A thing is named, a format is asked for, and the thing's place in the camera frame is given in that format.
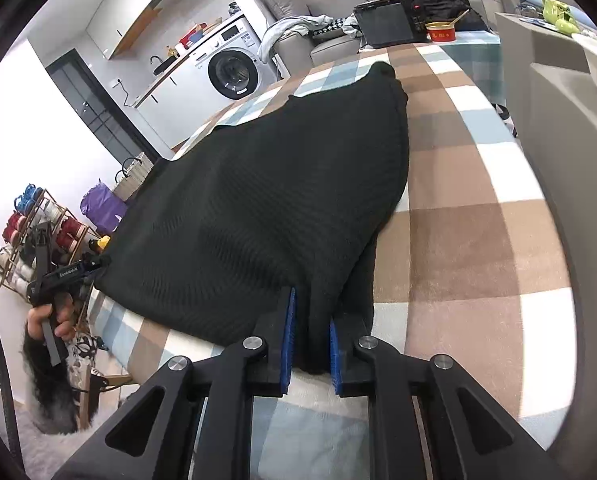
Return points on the wooden chair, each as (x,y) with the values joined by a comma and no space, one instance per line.
(86,390)

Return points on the light blue clothing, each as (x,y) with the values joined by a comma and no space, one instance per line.
(288,30)

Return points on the black framed door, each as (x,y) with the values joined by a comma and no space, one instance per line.
(93,105)

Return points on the white wall cabinet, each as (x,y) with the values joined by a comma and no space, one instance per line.
(128,5)

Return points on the person's left hand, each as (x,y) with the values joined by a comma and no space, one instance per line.
(38,316)

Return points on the person's left forearm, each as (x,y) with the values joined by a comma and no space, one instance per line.
(48,385)

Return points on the purple bag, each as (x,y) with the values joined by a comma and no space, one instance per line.
(103,207)

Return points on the checkered blanket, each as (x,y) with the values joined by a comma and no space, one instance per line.
(458,240)

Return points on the black knit sweater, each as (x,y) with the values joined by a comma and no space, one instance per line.
(258,200)

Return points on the wooden shoe rack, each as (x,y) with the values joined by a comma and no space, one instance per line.
(28,220)

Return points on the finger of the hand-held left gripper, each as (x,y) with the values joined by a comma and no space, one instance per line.
(97,263)

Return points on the red cup with chopsticks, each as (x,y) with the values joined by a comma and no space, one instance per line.
(441,34)

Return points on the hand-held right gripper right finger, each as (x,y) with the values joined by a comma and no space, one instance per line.
(334,360)

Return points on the black countertop appliance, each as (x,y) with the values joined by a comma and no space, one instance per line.
(388,22)

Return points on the houndstooth cushion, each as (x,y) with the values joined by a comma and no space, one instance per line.
(328,29)

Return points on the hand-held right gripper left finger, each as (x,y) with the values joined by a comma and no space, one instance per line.
(288,342)

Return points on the white washing machine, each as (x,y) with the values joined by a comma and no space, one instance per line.
(233,72)

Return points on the green plush toy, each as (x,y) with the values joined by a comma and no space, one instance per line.
(558,15)

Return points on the white base cabinet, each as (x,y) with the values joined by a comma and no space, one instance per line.
(178,82)

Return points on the wooden chopsticks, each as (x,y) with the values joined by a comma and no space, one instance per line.
(459,16)

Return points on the grey sofa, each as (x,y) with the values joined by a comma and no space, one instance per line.
(328,51)

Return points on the woven basket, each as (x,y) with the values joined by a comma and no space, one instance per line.
(133,180)

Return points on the black faucet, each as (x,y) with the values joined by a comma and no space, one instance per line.
(157,61)

